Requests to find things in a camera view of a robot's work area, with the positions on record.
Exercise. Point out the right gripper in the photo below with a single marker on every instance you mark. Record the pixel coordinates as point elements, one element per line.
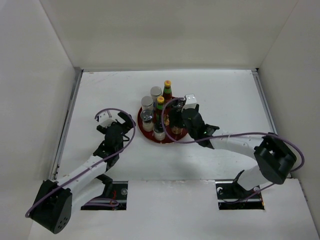
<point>197,108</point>

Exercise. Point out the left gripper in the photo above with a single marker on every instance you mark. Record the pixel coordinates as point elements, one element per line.
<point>128,125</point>

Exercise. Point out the black-lid seasoning jar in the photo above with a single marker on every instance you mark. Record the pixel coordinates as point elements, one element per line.
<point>176,123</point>
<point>178,103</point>

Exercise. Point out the green-label sauce bottle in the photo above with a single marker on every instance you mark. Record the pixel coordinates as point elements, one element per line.
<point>167,91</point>
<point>159,108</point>

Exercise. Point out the small black-capped powder bottle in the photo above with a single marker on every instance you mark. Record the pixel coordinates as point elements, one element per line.
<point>158,131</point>

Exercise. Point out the black-top grinder bottle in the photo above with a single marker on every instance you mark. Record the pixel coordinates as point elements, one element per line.
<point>147,118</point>

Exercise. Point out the white bead jar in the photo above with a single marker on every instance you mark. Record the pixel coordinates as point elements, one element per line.
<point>147,103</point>
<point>155,92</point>

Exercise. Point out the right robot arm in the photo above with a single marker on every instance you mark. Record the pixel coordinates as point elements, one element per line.
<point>274,159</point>

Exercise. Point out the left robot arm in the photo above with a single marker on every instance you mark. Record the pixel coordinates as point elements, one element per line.
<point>57,199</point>

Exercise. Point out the red round tray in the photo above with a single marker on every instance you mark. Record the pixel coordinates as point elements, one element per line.
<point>165,121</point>

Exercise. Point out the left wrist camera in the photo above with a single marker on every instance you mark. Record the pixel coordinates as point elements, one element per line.
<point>104,119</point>

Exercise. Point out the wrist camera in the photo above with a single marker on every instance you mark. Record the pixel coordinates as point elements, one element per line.
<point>104,119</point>
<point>190,101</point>

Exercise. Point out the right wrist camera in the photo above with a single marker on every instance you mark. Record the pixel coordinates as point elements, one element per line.
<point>190,101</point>

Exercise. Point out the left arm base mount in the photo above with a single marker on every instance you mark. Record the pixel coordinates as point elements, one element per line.
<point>113,197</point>

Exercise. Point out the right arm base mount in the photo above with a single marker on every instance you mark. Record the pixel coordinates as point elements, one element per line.
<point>231,196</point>

